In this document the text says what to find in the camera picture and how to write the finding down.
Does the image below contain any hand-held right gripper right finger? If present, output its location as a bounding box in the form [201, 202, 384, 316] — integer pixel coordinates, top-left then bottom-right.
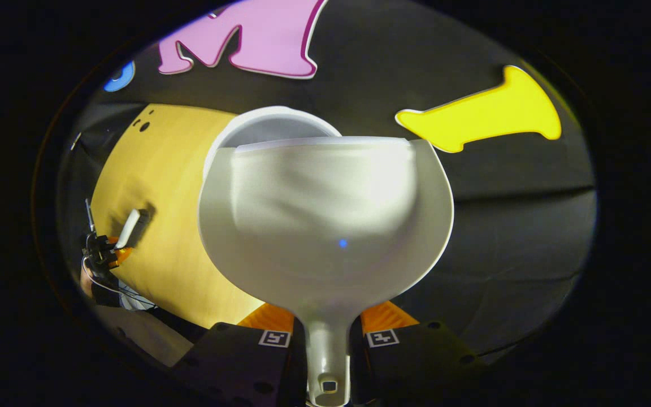
[350, 300, 488, 405]

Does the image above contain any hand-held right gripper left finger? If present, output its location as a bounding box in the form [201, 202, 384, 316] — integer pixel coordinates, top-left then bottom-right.
[172, 302, 308, 406]

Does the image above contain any white dustpan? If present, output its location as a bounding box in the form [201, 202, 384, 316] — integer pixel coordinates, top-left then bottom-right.
[197, 136, 455, 407]

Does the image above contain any white ribbed garbage bin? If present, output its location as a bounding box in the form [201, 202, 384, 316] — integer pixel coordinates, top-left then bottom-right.
[204, 106, 342, 181]

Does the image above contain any black backdrop cloth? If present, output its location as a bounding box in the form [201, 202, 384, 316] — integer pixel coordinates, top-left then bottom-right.
[71, 0, 597, 362]

